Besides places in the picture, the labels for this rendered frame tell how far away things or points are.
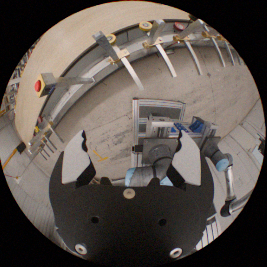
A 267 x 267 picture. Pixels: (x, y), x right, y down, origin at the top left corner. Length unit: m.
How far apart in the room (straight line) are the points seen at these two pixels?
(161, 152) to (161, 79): 1.23
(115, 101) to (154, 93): 0.67
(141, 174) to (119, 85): 1.29
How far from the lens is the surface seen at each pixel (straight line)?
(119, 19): 0.75
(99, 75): 0.78
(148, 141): 0.48
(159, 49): 0.65
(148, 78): 1.45
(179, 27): 0.79
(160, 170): 0.41
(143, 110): 1.27
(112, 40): 0.61
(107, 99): 1.50
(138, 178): 0.40
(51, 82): 0.39
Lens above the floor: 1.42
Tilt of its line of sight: 58 degrees down
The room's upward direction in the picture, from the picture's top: 179 degrees counter-clockwise
